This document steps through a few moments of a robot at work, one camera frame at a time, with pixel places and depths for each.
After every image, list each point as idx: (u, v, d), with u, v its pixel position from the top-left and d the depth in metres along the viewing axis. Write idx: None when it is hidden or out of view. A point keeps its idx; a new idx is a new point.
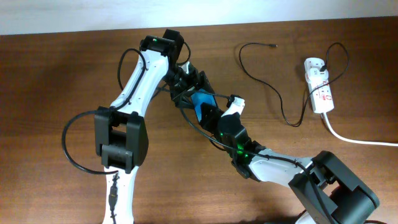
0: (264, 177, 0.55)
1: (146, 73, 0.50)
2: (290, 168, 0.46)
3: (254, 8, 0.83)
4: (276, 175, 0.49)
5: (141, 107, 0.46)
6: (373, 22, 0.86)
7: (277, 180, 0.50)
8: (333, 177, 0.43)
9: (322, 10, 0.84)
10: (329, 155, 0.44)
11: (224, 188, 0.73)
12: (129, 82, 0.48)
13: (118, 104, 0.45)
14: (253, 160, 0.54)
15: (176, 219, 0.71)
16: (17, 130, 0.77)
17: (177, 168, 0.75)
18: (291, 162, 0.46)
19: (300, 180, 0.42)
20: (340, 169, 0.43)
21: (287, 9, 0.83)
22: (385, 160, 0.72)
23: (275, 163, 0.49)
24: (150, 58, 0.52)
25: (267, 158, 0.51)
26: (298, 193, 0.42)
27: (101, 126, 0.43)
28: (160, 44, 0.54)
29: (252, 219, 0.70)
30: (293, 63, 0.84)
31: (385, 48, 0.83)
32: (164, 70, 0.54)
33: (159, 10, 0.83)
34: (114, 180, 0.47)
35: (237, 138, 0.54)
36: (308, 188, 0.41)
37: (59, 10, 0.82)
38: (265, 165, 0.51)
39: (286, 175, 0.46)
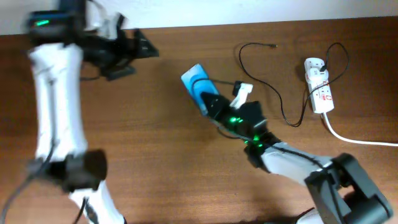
0: (273, 169, 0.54)
1: (53, 85, 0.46)
2: (306, 165, 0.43)
3: (256, 8, 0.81)
4: (287, 169, 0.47)
5: (73, 138, 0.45)
6: (373, 23, 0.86)
7: (286, 175, 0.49)
8: (351, 181, 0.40)
9: (325, 9, 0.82)
10: (350, 159, 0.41)
11: (224, 188, 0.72)
12: (42, 109, 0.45)
13: (46, 152, 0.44)
14: (266, 150, 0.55)
15: (176, 219, 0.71)
16: (21, 131, 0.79)
17: (177, 168, 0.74)
18: (308, 159, 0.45)
19: (316, 178, 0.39)
20: (359, 175, 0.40)
21: (289, 9, 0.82)
22: (384, 160, 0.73)
23: (291, 158, 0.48)
24: (48, 63, 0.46)
25: (283, 152, 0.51)
26: (313, 191, 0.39)
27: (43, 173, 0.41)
28: (48, 27, 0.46)
29: (252, 219, 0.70)
30: (293, 63, 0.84)
31: (384, 50, 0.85)
32: (73, 58, 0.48)
33: (159, 10, 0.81)
34: (84, 201, 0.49)
35: (255, 127, 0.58)
36: (324, 190, 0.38)
37: None
38: (278, 158, 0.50)
39: (300, 170, 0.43)
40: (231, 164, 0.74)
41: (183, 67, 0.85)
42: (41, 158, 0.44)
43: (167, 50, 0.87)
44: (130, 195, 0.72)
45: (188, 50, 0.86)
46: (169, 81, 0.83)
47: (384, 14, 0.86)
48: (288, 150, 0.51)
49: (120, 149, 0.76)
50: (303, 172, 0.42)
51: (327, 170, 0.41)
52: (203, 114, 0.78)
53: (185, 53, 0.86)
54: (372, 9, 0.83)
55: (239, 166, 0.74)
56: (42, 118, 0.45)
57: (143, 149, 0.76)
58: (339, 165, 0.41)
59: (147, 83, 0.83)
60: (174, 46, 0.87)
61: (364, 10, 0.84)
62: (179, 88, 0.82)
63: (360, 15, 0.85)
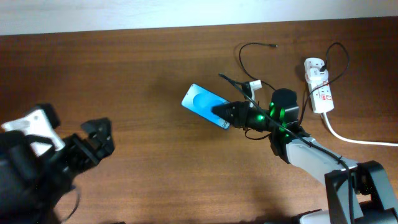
0: (296, 161, 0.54)
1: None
2: (330, 162, 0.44)
3: (255, 9, 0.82)
4: (311, 163, 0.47)
5: None
6: (372, 23, 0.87)
7: (310, 169, 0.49)
8: (372, 190, 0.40)
9: (323, 9, 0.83)
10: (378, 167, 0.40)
11: (224, 188, 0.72)
12: None
13: None
14: (293, 141, 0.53)
15: (175, 219, 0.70)
16: None
17: (177, 168, 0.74)
18: (334, 158, 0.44)
19: (336, 175, 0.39)
20: (383, 183, 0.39)
21: (288, 9, 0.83)
22: (384, 160, 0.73)
23: (318, 154, 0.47)
24: None
25: (310, 145, 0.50)
26: (329, 187, 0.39)
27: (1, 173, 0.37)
28: None
29: (252, 219, 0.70)
30: (292, 63, 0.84)
31: (384, 50, 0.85)
32: None
33: (158, 10, 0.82)
34: None
35: (287, 112, 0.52)
36: (343, 188, 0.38)
37: (57, 10, 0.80)
38: (304, 151, 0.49)
39: (324, 167, 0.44)
40: (231, 164, 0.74)
41: (183, 66, 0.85)
42: None
43: (167, 50, 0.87)
44: (130, 195, 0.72)
45: (188, 50, 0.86)
46: (169, 82, 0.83)
47: (383, 13, 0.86)
48: (316, 145, 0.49)
49: (120, 149, 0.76)
50: (327, 168, 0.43)
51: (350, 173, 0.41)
52: (224, 127, 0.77)
53: (185, 53, 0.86)
54: (370, 9, 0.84)
55: (239, 166, 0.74)
56: None
57: (143, 149, 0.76)
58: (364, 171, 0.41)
59: (147, 83, 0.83)
60: (173, 45, 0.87)
61: (364, 10, 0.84)
62: (179, 88, 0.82)
63: (358, 15, 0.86)
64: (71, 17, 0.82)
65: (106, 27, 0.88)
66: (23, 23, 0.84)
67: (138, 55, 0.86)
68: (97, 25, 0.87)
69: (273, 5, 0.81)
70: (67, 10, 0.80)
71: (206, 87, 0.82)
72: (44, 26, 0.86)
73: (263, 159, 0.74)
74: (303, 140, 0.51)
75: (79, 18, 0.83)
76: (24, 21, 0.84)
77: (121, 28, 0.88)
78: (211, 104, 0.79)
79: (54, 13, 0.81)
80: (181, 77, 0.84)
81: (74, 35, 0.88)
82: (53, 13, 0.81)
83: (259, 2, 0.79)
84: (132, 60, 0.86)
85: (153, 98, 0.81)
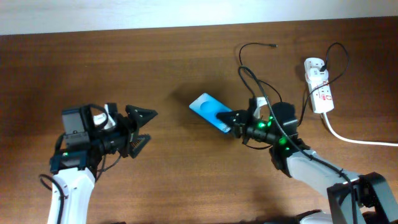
0: (298, 173, 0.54)
1: (66, 201, 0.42)
2: (332, 176, 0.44)
3: (255, 9, 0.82)
4: (314, 177, 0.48)
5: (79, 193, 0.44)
6: (372, 23, 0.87)
7: (312, 182, 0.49)
8: (374, 202, 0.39)
9: (323, 9, 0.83)
10: (380, 178, 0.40)
11: (224, 188, 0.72)
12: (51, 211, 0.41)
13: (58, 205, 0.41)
14: (293, 155, 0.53)
15: (175, 219, 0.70)
16: (18, 130, 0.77)
17: (177, 168, 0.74)
18: (336, 171, 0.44)
19: (339, 189, 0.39)
20: (386, 195, 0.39)
21: (288, 9, 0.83)
22: (385, 159, 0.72)
23: (319, 168, 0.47)
24: (66, 180, 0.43)
25: (310, 159, 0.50)
26: (333, 201, 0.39)
27: (73, 121, 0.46)
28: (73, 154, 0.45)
29: (252, 219, 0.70)
30: (293, 63, 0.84)
31: (384, 50, 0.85)
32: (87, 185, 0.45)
33: (158, 10, 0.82)
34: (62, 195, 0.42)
35: (285, 125, 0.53)
36: (345, 203, 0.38)
37: (58, 10, 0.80)
38: (305, 165, 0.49)
39: (325, 181, 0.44)
40: (231, 164, 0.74)
41: (183, 66, 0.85)
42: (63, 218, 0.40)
43: (168, 50, 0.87)
44: (130, 195, 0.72)
45: (188, 50, 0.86)
46: (169, 82, 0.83)
47: (382, 12, 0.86)
48: (316, 158, 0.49)
49: None
50: (329, 183, 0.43)
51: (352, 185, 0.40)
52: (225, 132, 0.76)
53: (185, 53, 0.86)
54: (370, 9, 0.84)
55: (239, 166, 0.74)
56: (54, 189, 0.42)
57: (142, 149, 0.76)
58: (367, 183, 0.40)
59: (147, 83, 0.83)
60: (173, 45, 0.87)
61: (363, 10, 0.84)
62: (178, 88, 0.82)
63: (358, 15, 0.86)
64: (73, 16, 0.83)
65: (107, 27, 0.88)
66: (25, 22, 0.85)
67: (138, 55, 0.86)
68: (97, 25, 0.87)
69: (272, 5, 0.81)
70: (68, 10, 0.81)
71: (206, 87, 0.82)
72: (46, 25, 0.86)
73: (263, 159, 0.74)
74: (303, 154, 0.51)
75: (81, 18, 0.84)
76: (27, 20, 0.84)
77: (121, 28, 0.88)
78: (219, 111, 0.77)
79: (56, 12, 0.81)
80: (180, 77, 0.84)
81: (75, 35, 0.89)
82: (55, 13, 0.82)
83: (260, 1, 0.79)
84: (132, 60, 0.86)
85: (153, 97, 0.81)
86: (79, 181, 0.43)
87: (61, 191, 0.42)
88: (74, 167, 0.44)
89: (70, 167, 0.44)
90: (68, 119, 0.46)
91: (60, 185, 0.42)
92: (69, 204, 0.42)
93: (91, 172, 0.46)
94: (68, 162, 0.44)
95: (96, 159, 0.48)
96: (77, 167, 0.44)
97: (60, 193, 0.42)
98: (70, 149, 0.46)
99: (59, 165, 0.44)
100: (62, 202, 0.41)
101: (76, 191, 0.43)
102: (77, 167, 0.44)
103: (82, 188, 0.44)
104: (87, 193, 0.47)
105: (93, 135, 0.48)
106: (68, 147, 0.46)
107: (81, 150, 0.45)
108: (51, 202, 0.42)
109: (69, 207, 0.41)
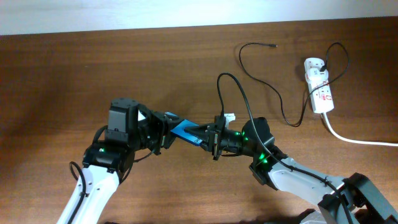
0: (283, 187, 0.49)
1: (86, 199, 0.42)
2: (318, 186, 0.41)
3: (252, 9, 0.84)
4: (300, 190, 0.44)
5: (99, 198, 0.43)
6: (369, 23, 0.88)
7: (299, 194, 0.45)
8: (364, 201, 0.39)
9: (319, 9, 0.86)
10: (362, 178, 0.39)
11: (224, 188, 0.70)
12: (68, 206, 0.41)
13: (76, 203, 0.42)
14: (273, 168, 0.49)
15: (175, 220, 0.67)
16: (18, 130, 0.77)
17: (176, 168, 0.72)
18: (319, 180, 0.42)
19: (329, 202, 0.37)
20: (374, 195, 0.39)
21: (286, 9, 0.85)
22: (385, 159, 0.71)
23: (303, 179, 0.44)
24: (93, 178, 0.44)
25: (291, 170, 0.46)
26: (326, 216, 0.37)
27: (119, 119, 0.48)
28: (109, 154, 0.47)
29: (253, 219, 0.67)
30: (292, 63, 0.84)
31: (382, 50, 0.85)
32: (112, 190, 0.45)
33: (159, 10, 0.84)
34: (82, 193, 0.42)
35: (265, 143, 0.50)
36: (340, 215, 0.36)
37: (60, 9, 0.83)
38: (287, 178, 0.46)
39: (314, 193, 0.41)
40: (231, 163, 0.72)
41: (183, 66, 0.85)
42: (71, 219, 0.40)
43: (168, 50, 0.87)
44: (128, 195, 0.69)
45: (188, 50, 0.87)
46: (169, 81, 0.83)
47: (378, 14, 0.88)
48: (298, 168, 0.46)
49: None
50: (319, 195, 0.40)
51: (341, 193, 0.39)
52: (196, 143, 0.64)
53: (185, 53, 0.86)
54: (367, 9, 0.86)
55: (239, 166, 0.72)
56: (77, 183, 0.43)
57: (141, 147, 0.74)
58: (352, 186, 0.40)
59: (147, 83, 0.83)
60: (173, 45, 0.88)
61: (359, 9, 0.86)
62: (178, 88, 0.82)
63: (354, 15, 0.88)
64: (73, 16, 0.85)
65: (107, 27, 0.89)
66: (30, 22, 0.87)
67: (138, 54, 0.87)
68: (98, 25, 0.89)
69: (271, 5, 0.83)
70: (71, 10, 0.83)
71: (206, 86, 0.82)
72: (48, 25, 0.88)
73: None
74: (283, 165, 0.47)
75: (81, 18, 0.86)
76: (30, 20, 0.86)
77: (122, 27, 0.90)
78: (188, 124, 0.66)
79: (58, 12, 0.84)
80: (180, 76, 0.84)
81: (78, 35, 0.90)
82: (57, 13, 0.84)
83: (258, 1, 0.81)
84: (132, 60, 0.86)
85: (152, 96, 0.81)
86: (104, 182, 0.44)
87: (83, 187, 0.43)
88: (104, 167, 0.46)
89: (102, 164, 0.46)
90: (114, 117, 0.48)
91: (84, 181, 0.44)
92: (87, 202, 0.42)
93: (119, 175, 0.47)
94: (101, 158, 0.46)
95: (128, 160, 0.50)
96: (107, 168, 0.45)
97: (83, 189, 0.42)
98: (107, 146, 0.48)
99: (92, 159, 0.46)
100: (81, 198, 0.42)
101: (99, 192, 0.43)
102: (107, 168, 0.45)
103: (106, 191, 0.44)
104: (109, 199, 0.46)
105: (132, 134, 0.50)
106: (107, 140, 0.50)
107: (117, 151, 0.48)
108: (71, 196, 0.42)
109: (87, 207, 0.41)
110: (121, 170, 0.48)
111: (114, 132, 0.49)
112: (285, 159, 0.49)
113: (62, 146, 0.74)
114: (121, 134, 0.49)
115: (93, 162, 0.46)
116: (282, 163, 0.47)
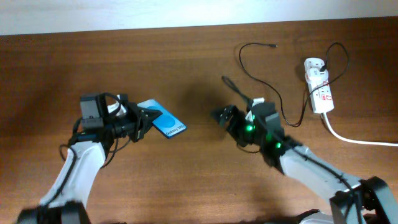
0: (291, 173, 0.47)
1: (79, 163, 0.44)
2: (331, 181, 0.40)
3: (252, 9, 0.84)
4: (313, 182, 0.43)
5: (89, 165, 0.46)
6: (367, 23, 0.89)
7: (310, 184, 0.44)
8: (375, 205, 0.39)
9: (318, 9, 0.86)
10: (381, 183, 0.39)
11: (224, 188, 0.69)
12: (61, 171, 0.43)
13: (69, 167, 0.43)
14: (286, 154, 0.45)
15: (175, 220, 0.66)
16: (18, 130, 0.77)
17: (176, 168, 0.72)
18: (335, 175, 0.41)
19: (342, 199, 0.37)
20: (388, 200, 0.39)
21: (285, 9, 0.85)
22: (385, 159, 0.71)
23: (318, 171, 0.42)
24: (83, 147, 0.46)
25: (305, 159, 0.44)
26: (336, 211, 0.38)
27: (90, 107, 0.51)
28: (88, 134, 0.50)
29: (253, 220, 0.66)
30: (293, 63, 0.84)
31: (382, 50, 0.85)
32: (101, 157, 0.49)
33: (159, 10, 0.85)
34: (74, 159, 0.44)
35: (267, 124, 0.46)
36: (351, 215, 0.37)
37: (60, 10, 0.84)
38: (300, 166, 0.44)
39: (327, 187, 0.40)
40: (232, 164, 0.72)
41: (183, 66, 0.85)
42: (69, 179, 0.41)
43: (168, 50, 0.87)
44: (127, 195, 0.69)
45: (188, 50, 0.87)
46: (169, 81, 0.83)
47: (377, 14, 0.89)
48: (311, 157, 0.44)
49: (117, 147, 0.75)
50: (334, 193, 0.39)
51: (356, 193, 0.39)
52: (168, 135, 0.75)
53: (186, 53, 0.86)
54: (365, 9, 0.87)
55: (240, 166, 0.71)
56: (69, 152, 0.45)
57: (141, 149, 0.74)
58: (368, 188, 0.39)
59: (147, 82, 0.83)
60: (173, 45, 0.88)
61: (357, 10, 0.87)
62: (178, 88, 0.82)
63: (352, 16, 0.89)
64: (74, 16, 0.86)
65: (107, 28, 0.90)
66: (31, 22, 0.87)
67: (138, 54, 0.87)
68: (99, 26, 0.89)
69: (270, 4, 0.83)
70: (71, 10, 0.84)
71: (206, 86, 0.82)
72: (48, 25, 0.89)
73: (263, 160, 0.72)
74: (297, 153, 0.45)
75: (82, 18, 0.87)
76: (30, 20, 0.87)
77: (122, 28, 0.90)
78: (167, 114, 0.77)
79: (58, 12, 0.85)
80: (180, 77, 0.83)
81: (78, 35, 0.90)
82: (58, 13, 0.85)
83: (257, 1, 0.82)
84: (132, 60, 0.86)
85: (153, 96, 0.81)
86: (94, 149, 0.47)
87: (76, 154, 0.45)
88: (89, 140, 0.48)
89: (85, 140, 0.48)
90: (87, 105, 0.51)
91: (75, 150, 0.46)
92: (82, 166, 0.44)
93: (103, 149, 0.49)
94: (83, 138, 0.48)
95: (109, 142, 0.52)
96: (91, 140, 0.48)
97: (73, 154, 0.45)
98: (86, 132, 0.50)
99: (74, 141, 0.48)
100: (76, 163, 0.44)
101: (88, 157, 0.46)
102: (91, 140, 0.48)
103: (94, 158, 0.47)
104: (96, 169, 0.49)
105: (106, 121, 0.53)
106: (84, 130, 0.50)
107: (97, 132, 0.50)
108: (64, 163, 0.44)
109: (83, 167, 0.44)
110: (104, 147, 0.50)
111: (89, 120, 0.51)
112: (301, 148, 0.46)
113: (62, 146, 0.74)
114: (96, 121, 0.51)
115: (76, 140, 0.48)
116: (297, 152, 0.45)
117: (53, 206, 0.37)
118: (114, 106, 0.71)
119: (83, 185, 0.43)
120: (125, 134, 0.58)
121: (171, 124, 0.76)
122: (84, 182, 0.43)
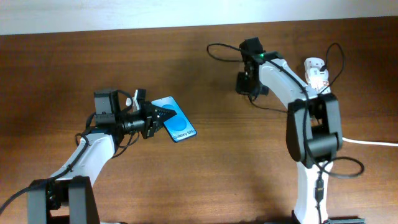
0: (264, 80, 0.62)
1: (89, 148, 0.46)
2: (295, 91, 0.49)
3: (246, 9, 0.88)
4: (278, 85, 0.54)
5: (101, 150, 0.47)
6: (364, 23, 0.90)
7: (272, 87, 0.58)
8: (323, 117, 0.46)
9: (312, 9, 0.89)
10: (331, 98, 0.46)
11: (224, 188, 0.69)
12: (71, 156, 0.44)
13: (79, 151, 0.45)
14: (265, 63, 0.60)
15: (175, 220, 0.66)
16: (18, 130, 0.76)
17: (176, 168, 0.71)
18: (300, 88, 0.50)
19: (296, 104, 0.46)
20: (333, 113, 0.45)
21: (278, 9, 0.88)
22: (386, 158, 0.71)
23: (283, 78, 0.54)
24: (94, 137, 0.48)
25: (280, 70, 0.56)
26: (289, 113, 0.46)
27: (103, 103, 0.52)
28: (101, 128, 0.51)
29: (253, 219, 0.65)
30: (293, 62, 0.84)
31: (380, 49, 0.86)
32: (111, 149, 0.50)
33: (158, 10, 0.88)
34: (86, 144, 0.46)
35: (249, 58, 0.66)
36: (298, 115, 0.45)
37: (60, 9, 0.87)
38: (273, 73, 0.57)
39: (288, 94, 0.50)
40: (232, 164, 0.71)
41: (182, 66, 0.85)
42: (77, 162, 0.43)
43: (167, 49, 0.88)
44: (127, 195, 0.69)
45: (187, 49, 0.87)
46: (169, 81, 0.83)
47: (371, 14, 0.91)
48: (285, 70, 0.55)
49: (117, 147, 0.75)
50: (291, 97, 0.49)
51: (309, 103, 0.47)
52: (175, 139, 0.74)
53: (185, 52, 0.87)
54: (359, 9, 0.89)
55: (239, 166, 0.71)
56: (81, 139, 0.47)
57: (141, 149, 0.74)
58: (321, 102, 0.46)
59: (146, 82, 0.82)
60: (173, 44, 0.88)
61: (351, 9, 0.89)
62: (178, 88, 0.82)
63: (348, 15, 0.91)
64: (74, 15, 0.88)
65: (108, 27, 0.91)
66: (33, 21, 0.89)
67: (137, 53, 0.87)
68: (99, 26, 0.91)
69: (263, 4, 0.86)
70: (71, 10, 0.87)
71: (205, 86, 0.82)
72: (48, 25, 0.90)
73: (263, 159, 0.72)
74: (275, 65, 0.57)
75: (82, 18, 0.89)
76: (31, 20, 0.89)
77: (122, 28, 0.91)
78: (181, 117, 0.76)
79: (58, 11, 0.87)
80: (180, 76, 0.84)
81: (78, 35, 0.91)
82: (58, 12, 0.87)
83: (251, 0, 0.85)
84: (132, 60, 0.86)
85: (152, 96, 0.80)
86: (105, 139, 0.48)
87: (87, 139, 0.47)
88: (102, 132, 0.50)
89: (96, 132, 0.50)
90: (100, 101, 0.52)
91: (87, 138, 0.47)
92: (92, 150, 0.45)
93: (113, 144, 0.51)
94: (95, 131, 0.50)
95: (119, 138, 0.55)
96: (104, 132, 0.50)
97: (86, 140, 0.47)
98: (99, 127, 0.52)
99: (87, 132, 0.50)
100: (86, 147, 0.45)
101: (99, 145, 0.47)
102: (104, 132, 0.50)
103: (106, 145, 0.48)
104: (106, 159, 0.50)
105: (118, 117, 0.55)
106: (97, 126, 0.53)
107: (107, 128, 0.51)
108: (76, 149, 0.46)
109: (92, 151, 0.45)
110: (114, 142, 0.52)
111: (102, 115, 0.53)
112: (278, 61, 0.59)
113: (61, 146, 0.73)
114: (107, 116, 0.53)
115: (89, 132, 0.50)
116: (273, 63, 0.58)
117: (61, 181, 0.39)
118: (128, 101, 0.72)
119: (91, 168, 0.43)
120: (135, 131, 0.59)
121: (181, 127, 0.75)
122: (93, 165, 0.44)
